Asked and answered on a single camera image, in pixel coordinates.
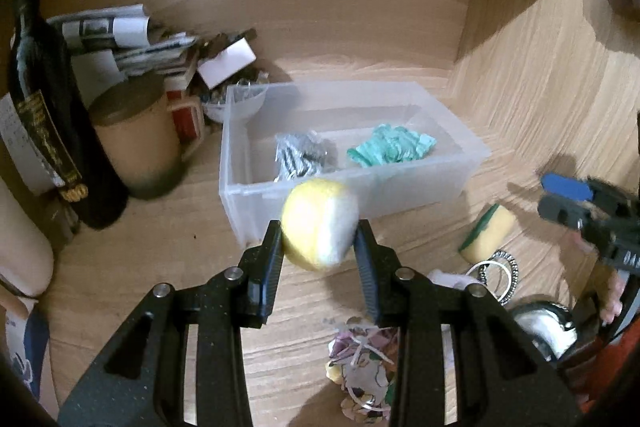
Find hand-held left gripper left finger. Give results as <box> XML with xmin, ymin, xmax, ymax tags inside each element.
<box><xmin>57</xmin><ymin>219</ymin><xmax>286</xmax><ymax>427</ymax></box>

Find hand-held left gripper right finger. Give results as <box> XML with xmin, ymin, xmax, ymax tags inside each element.
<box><xmin>352</xmin><ymin>219</ymin><xmax>583</xmax><ymax>427</ymax></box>

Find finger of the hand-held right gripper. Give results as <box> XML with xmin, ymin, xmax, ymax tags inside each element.
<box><xmin>541</xmin><ymin>173</ymin><xmax>597</xmax><ymax>204</ymax></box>
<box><xmin>537</xmin><ymin>194</ymin><xmax>601</xmax><ymax>235</ymax></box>

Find yellow and white soft ball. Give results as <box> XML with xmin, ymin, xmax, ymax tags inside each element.
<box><xmin>281</xmin><ymin>178</ymin><xmax>360</xmax><ymax>271</ymax></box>

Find clear plastic storage bin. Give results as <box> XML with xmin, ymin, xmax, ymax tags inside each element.
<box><xmin>219</xmin><ymin>81</ymin><xmax>492</xmax><ymax>245</ymax></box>

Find person's right hand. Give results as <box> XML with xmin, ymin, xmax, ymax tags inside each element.
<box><xmin>599</xmin><ymin>268</ymin><xmax>626</xmax><ymax>327</ymax></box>

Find yellow and green sponge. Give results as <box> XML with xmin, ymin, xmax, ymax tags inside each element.
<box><xmin>459</xmin><ymin>204</ymin><xmax>518</xmax><ymax>263</ymax></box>

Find metal bangle rings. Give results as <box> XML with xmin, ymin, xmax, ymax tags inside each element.
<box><xmin>467</xmin><ymin>249</ymin><xmax>518</xmax><ymax>307</ymax></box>

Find patterned fabric pouch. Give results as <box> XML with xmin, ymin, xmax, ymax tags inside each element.
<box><xmin>324</xmin><ymin>316</ymin><xmax>401</xmax><ymax>420</ymax></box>

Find teal knitted cloth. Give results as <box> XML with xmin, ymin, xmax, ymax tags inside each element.
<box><xmin>346</xmin><ymin>124</ymin><xmax>438</xmax><ymax>168</ymax></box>

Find shiny metal round object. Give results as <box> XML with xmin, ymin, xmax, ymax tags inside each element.
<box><xmin>506</xmin><ymin>299</ymin><xmax>581</xmax><ymax>364</ymax></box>

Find small clear bowl of clips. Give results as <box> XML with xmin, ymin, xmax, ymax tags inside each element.
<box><xmin>202</xmin><ymin>79</ymin><xmax>268</xmax><ymax>124</ymax></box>

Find red small box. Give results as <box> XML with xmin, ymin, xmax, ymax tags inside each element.
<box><xmin>166</xmin><ymin>91</ymin><xmax>207</xmax><ymax>142</ymax></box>

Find beige mug with lid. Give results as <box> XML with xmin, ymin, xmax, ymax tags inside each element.
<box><xmin>89</xmin><ymin>79</ymin><xmax>203</xmax><ymax>201</ymax></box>

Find white card box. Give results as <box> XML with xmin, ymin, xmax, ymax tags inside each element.
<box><xmin>196</xmin><ymin>38</ymin><xmax>257</xmax><ymax>90</ymax></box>

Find cream cylinder container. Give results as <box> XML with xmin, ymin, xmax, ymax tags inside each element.
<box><xmin>0</xmin><ymin>179</ymin><xmax>55</xmax><ymax>299</ymax></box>

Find stack of newspapers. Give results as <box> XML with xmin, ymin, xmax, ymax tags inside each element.
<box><xmin>47</xmin><ymin>4</ymin><xmax>201</xmax><ymax>82</ymax></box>

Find blue and white packet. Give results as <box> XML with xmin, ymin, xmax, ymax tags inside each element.
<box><xmin>0</xmin><ymin>297</ymin><xmax>51</xmax><ymax>400</ymax></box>

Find dark glass bottle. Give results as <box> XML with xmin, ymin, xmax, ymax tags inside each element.
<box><xmin>7</xmin><ymin>0</ymin><xmax>130</xmax><ymax>230</ymax></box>

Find white printed paper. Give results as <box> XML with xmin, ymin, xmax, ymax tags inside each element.
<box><xmin>0</xmin><ymin>94</ymin><xmax>66</xmax><ymax>195</ymax></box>

